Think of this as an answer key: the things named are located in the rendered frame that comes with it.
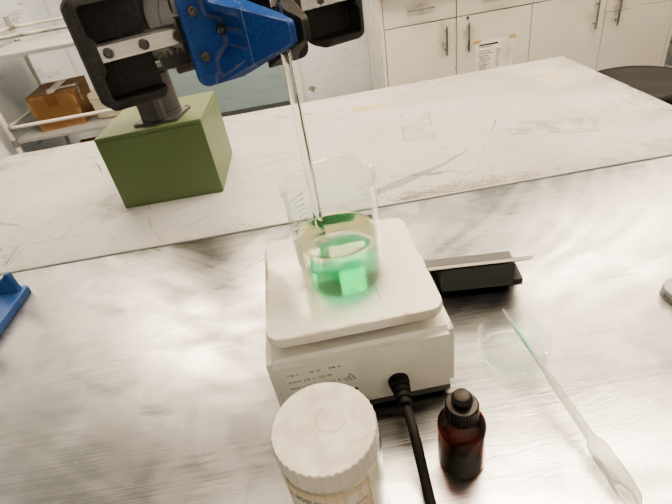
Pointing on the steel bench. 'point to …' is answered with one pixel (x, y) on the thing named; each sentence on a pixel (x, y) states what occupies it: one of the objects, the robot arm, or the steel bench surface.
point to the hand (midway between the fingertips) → (269, 25)
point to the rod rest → (10, 298)
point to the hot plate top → (280, 297)
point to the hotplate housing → (370, 361)
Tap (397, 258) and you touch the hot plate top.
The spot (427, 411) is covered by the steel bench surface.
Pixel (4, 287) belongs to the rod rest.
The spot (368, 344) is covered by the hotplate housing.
